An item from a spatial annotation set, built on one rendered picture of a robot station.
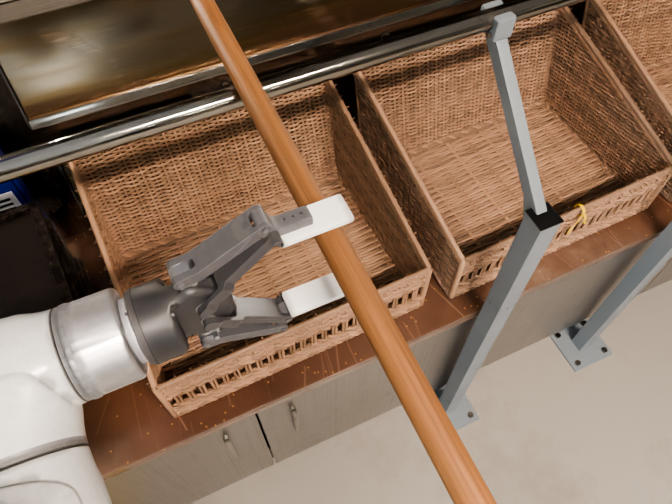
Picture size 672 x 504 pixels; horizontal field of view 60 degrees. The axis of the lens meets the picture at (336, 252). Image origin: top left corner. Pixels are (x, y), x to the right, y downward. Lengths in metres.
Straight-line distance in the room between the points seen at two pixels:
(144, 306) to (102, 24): 0.69
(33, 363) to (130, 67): 0.72
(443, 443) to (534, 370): 1.41
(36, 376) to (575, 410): 1.59
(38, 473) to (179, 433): 0.67
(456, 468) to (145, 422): 0.80
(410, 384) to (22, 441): 0.31
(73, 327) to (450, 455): 0.33
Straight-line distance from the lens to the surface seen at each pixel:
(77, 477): 0.54
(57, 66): 1.15
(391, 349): 0.52
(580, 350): 1.96
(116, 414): 1.22
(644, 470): 1.92
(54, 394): 0.54
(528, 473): 1.79
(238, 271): 0.52
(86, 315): 0.54
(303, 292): 0.63
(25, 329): 0.55
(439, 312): 1.25
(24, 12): 1.09
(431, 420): 0.50
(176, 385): 1.05
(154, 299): 0.54
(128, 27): 1.13
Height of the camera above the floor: 1.68
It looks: 57 degrees down
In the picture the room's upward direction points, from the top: straight up
